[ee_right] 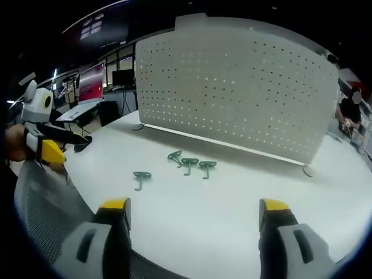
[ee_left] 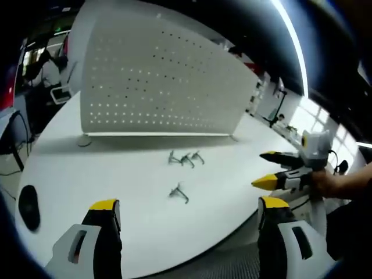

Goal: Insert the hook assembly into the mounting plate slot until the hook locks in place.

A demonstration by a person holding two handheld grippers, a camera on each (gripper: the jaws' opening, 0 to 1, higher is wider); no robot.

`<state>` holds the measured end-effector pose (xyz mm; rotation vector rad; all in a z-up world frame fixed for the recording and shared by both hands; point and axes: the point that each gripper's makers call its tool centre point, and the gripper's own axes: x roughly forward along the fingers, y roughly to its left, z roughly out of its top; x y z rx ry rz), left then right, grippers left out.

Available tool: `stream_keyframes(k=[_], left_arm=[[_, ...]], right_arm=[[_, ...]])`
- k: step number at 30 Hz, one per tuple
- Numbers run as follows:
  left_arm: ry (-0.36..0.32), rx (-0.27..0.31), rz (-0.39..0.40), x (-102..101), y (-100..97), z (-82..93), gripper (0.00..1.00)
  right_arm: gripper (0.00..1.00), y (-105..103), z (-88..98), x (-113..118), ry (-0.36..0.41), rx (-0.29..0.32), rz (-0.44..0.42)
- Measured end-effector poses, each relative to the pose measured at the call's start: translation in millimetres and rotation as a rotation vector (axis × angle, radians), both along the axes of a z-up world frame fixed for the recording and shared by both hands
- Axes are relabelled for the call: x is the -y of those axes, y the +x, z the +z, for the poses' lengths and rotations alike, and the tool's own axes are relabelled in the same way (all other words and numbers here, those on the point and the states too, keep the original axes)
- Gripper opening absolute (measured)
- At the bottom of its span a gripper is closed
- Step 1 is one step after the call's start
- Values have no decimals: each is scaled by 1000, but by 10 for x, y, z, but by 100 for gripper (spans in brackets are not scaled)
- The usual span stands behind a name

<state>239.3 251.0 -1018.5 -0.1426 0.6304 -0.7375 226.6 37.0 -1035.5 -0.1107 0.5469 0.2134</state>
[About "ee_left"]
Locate black computer mouse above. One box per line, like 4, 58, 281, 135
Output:
17, 185, 41, 232

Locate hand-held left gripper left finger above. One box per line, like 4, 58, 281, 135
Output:
43, 198, 123, 279

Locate black floor stand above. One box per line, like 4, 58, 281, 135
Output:
260, 89, 288, 127

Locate white office chair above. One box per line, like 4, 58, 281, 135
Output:
49, 85, 71, 105

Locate white perforated mounting plate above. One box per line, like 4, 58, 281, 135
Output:
77, 5, 260, 147

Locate ceiling light strip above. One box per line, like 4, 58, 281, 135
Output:
269, 0, 309, 98

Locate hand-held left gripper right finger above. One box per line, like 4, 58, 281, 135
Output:
257, 196, 339, 279

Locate person's right hand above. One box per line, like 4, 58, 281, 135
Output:
310, 169, 351, 201

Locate person's dark clothing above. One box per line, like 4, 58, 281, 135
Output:
325, 198, 372, 264

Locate black cable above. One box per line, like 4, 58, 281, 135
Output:
327, 149, 349, 176

